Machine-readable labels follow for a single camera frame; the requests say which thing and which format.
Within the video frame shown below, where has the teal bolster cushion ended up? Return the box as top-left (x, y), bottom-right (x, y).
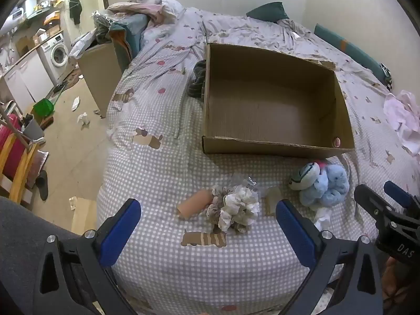
top-left (313, 24), bottom-right (394, 91)

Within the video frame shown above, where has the white washing machine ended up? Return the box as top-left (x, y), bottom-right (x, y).
top-left (37, 31), bottom-right (71, 70)

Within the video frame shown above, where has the grey bin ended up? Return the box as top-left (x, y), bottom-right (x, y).
top-left (21, 115), bottom-right (45, 142)

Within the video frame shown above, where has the teal orange folded blanket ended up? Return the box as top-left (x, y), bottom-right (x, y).
top-left (108, 13), bottom-right (152, 67)

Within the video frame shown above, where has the crumpled white tissue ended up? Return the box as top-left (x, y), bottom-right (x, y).
top-left (313, 209), bottom-right (334, 234)

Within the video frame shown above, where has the grey patterned scrunchie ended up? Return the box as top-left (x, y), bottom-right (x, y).
top-left (210, 185), bottom-right (231, 204)

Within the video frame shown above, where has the white plastic bag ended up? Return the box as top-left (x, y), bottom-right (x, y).
top-left (68, 31), bottom-right (98, 60)

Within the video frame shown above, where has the brown dotted scrunchie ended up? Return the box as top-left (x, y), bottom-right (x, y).
top-left (207, 203), bottom-right (228, 234)

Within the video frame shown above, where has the dark clothes pile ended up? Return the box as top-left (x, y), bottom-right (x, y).
top-left (92, 10), bottom-right (114, 45)

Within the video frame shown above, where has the dark green pillow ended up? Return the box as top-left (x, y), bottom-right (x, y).
top-left (246, 2), bottom-right (290, 22)

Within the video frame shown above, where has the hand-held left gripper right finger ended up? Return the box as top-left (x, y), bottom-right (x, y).
top-left (276, 199), bottom-right (384, 315)

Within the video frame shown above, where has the pink suitcase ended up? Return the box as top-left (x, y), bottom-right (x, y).
top-left (0, 113), bottom-right (27, 175)

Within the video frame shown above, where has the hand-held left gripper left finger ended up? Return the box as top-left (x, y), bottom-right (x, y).
top-left (33, 198), bottom-right (142, 315)

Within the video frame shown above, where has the dark hanging garment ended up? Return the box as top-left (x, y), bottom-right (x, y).
top-left (69, 0), bottom-right (83, 25)

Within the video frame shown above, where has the white lace scrunchie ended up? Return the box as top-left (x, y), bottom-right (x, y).
top-left (220, 212), bottom-right (260, 236)

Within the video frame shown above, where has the pale pink garment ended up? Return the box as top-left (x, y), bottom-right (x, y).
top-left (383, 89), bottom-right (420, 157)

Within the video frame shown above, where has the wooden chair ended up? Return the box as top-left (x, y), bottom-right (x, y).
top-left (0, 131), bottom-right (40, 204)

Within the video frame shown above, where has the clear plastic bag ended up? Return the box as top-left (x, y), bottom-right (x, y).
top-left (232, 173), bottom-right (265, 198)

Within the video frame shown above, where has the checked dog print blanket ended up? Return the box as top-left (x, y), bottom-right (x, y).
top-left (95, 0), bottom-right (420, 315)

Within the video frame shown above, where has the dark slipper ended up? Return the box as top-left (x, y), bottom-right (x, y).
top-left (35, 170), bottom-right (49, 202)

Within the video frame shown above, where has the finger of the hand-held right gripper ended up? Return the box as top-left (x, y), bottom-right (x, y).
top-left (383, 180), bottom-right (420, 217)
top-left (354, 184), bottom-right (399, 225)

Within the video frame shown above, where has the white cabinet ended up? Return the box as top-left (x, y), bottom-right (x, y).
top-left (3, 51), bottom-right (55, 104)

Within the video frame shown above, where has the person's right hand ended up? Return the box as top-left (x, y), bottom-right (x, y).
top-left (382, 255), bottom-right (407, 306)

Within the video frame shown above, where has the tall cardboard box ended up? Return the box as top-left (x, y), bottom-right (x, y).
top-left (77, 41), bottom-right (124, 119)

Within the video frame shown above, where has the white beige floral scrunchie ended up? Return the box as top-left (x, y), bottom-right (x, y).
top-left (223, 185), bottom-right (261, 218)

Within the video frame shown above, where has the cardboard tube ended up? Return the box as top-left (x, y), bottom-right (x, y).
top-left (176, 190), bottom-right (214, 219)

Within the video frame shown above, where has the pink crumpled duvet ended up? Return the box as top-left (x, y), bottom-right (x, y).
top-left (107, 0), bottom-right (185, 24)

